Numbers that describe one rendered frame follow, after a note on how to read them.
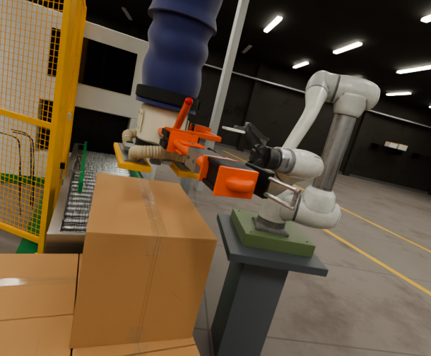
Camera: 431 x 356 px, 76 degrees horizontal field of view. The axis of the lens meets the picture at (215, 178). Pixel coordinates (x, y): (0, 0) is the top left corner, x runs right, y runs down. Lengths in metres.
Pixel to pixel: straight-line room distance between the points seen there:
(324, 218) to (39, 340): 1.23
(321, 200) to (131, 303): 0.96
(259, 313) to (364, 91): 1.24
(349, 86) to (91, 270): 1.27
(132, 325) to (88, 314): 0.15
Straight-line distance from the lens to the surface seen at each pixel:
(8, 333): 1.16
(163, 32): 0.99
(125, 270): 0.91
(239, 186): 0.44
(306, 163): 1.00
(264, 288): 1.60
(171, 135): 0.76
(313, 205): 1.45
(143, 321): 1.05
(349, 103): 1.44
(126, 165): 0.89
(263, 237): 1.41
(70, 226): 1.77
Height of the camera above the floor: 1.33
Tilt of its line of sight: 13 degrees down
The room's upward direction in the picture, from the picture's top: 14 degrees clockwise
